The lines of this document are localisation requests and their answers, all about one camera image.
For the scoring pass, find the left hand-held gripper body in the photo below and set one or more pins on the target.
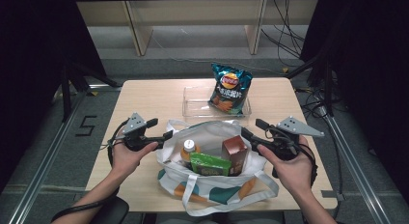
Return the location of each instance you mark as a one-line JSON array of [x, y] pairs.
[[138, 142]]

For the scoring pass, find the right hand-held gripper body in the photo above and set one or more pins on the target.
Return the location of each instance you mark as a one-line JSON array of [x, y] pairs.
[[284, 146]]

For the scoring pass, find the brown carton box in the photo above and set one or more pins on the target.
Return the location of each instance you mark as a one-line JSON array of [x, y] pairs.
[[236, 153]]

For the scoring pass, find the orange drink bottle white cap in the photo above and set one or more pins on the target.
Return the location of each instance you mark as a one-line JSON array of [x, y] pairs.
[[189, 146]]

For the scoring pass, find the clear plastic container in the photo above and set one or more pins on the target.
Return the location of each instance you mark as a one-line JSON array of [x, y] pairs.
[[196, 105]]

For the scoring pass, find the teal chip bag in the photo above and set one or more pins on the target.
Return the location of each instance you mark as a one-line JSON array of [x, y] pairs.
[[230, 89]]

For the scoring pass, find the green snack pouch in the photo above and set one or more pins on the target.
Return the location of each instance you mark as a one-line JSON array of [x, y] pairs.
[[210, 164]]

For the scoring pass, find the white patterned tote bag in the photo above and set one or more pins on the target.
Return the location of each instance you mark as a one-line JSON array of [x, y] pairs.
[[209, 188]]

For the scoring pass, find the person's left hand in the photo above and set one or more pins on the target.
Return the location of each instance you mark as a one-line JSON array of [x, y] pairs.
[[125, 162]]

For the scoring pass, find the person's right hand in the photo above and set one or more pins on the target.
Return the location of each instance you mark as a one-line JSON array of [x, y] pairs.
[[295, 174]]

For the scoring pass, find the black metal stand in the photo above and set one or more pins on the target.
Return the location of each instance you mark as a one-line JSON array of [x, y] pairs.
[[328, 85], [66, 92]]

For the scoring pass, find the black chair seat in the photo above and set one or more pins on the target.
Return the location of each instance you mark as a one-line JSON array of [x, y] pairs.
[[111, 212]]

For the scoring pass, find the light wooden desk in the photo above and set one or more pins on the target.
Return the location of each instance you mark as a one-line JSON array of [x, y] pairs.
[[138, 31]]

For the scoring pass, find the person's grey trousers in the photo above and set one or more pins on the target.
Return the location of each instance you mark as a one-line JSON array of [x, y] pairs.
[[205, 221]]

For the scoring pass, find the dark curtain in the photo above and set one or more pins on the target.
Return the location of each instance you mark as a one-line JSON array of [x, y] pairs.
[[29, 56], [369, 56]]

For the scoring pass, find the metal floor rail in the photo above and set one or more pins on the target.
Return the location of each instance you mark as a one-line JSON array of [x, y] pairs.
[[35, 182], [363, 188]]

